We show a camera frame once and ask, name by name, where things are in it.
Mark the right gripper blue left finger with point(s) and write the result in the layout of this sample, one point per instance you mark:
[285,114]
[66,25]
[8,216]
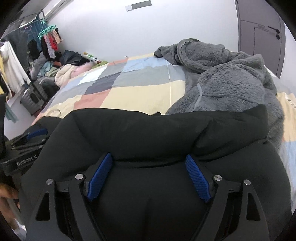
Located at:
[96,175]

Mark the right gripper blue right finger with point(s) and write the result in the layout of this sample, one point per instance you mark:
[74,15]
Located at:
[199,181]

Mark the black puffer jacket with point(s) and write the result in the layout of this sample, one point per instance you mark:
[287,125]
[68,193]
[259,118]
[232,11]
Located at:
[148,193]

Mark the pile of clothes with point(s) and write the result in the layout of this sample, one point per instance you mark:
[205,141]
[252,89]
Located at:
[65,67]

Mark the teal clip hanger with clothes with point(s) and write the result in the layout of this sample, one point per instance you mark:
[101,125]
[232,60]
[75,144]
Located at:
[50,39]

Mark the metal clothes rack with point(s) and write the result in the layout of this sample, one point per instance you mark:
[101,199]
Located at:
[19,21]

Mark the left hand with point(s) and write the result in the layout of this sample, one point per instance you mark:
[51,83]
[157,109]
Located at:
[7,192]

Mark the grey suitcase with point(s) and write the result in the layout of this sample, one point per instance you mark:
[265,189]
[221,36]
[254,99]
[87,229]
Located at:
[38,94]

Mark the white hanging garment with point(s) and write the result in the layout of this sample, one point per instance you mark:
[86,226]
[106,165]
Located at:
[13,73]

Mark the grey fleece garment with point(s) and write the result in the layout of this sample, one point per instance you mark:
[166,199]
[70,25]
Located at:
[219,79]

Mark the patchwork checkered bed cover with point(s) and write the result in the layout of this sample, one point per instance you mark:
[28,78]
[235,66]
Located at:
[150,85]

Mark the dark grey hanging trousers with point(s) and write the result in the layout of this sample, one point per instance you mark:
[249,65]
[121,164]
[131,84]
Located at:
[19,43]

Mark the grey door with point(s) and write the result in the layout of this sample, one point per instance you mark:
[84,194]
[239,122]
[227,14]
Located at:
[261,31]

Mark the grey wall switch panel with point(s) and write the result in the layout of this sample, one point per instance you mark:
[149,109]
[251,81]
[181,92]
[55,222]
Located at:
[139,5]

